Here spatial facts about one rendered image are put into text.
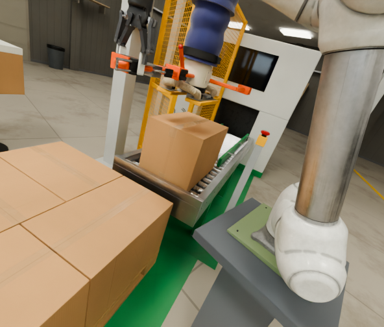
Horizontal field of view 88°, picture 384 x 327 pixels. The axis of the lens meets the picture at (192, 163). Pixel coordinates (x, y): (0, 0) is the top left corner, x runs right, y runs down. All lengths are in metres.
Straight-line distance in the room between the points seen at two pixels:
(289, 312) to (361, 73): 0.64
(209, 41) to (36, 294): 1.27
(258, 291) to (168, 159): 0.88
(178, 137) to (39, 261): 0.86
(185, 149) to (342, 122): 0.90
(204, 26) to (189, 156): 0.70
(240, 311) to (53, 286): 0.71
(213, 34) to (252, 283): 1.14
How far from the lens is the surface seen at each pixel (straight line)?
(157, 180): 1.32
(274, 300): 0.77
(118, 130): 2.39
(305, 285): 0.61
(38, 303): 0.86
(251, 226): 0.94
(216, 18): 1.25
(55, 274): 0.91
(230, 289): 1.02
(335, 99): 0.50
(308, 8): 0.67
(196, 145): 1.20
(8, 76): 2.50
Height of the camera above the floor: 1.28
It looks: 24 degrees down
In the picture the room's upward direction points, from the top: 18 degrees clockwise
